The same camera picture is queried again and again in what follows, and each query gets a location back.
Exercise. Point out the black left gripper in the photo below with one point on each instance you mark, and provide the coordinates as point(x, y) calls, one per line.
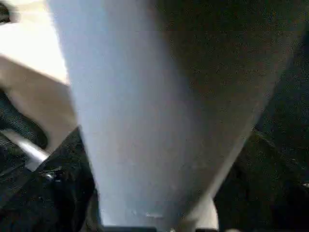
point(19, 125)

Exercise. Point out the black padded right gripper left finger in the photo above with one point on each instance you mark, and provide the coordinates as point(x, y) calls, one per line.
point(65, 193)

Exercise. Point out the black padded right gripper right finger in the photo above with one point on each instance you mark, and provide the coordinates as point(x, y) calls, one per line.
point(270, 188)

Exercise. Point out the white plastic table top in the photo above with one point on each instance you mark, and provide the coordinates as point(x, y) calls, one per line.
point(29, 58)

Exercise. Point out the white plastic table leg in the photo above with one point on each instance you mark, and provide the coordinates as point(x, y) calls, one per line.
point(159, 106)

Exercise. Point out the black work mat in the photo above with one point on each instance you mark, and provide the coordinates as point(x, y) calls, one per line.
point(289, 106)

